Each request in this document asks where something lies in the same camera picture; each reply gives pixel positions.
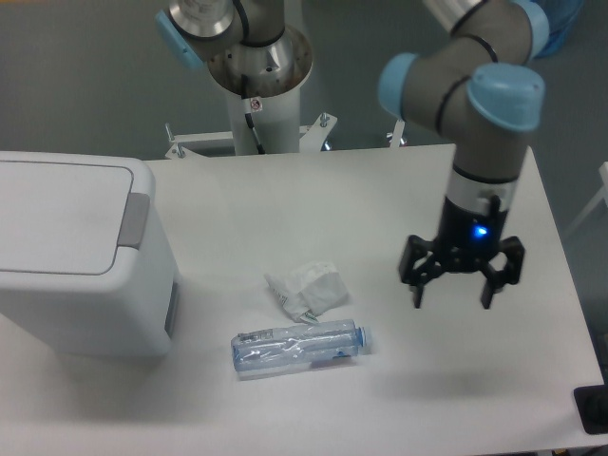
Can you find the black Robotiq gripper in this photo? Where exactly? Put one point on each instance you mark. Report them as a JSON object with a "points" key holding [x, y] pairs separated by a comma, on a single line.
{"points": [[466, 242]]}

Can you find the white push-lid trash can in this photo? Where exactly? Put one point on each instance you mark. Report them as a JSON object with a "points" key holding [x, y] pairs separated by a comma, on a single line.
{"points": [[86, 266]]}

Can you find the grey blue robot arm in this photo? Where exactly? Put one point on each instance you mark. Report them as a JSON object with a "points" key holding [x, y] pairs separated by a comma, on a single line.
{"points": [[477, 92]]}

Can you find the levelling bolt foot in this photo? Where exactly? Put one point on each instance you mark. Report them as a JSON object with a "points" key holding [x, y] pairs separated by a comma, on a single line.
{"points": [[396, 138]]}

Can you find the crumpled white paper wrapper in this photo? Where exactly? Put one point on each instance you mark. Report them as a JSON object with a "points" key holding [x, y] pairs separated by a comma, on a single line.
{"points": [[308, 291]]}

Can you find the black device at table edge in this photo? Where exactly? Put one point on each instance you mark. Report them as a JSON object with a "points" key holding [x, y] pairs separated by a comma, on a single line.
{"points": [[591, 403]]}

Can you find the crushed clear plastic bottle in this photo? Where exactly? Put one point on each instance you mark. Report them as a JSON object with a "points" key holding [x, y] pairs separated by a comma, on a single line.
{"points": [[277, 350]]}

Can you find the blue plastic bag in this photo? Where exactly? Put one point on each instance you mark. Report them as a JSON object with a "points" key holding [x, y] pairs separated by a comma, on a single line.
{"points": [[562, 16]]}

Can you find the white frame at right edge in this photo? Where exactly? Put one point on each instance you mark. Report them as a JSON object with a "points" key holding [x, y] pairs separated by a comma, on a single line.
{"points": [[599, 198]]}

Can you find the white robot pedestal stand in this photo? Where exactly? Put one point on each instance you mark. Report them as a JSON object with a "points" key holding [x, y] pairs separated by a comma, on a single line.
{"points": [[271, 119]]}

